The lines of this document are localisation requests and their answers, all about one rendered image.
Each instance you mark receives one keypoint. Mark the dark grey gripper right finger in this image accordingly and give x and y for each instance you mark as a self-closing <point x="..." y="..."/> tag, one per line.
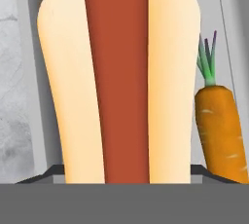
<point x="199" y="173"/>

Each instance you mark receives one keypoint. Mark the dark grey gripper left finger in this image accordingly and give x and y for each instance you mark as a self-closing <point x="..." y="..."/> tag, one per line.
<point x="53" y="173"/>

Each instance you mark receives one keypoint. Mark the hot dog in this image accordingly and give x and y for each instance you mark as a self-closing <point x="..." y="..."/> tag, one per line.
<point x="116" y="82"/>

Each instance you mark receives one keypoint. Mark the grey tupperware container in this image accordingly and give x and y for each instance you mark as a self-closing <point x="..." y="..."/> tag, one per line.
<point x="35" y="72"/>

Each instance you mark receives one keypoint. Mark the orange carrot with green top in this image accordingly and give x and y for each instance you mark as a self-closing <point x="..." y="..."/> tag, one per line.
<point x="221" y="127"/>

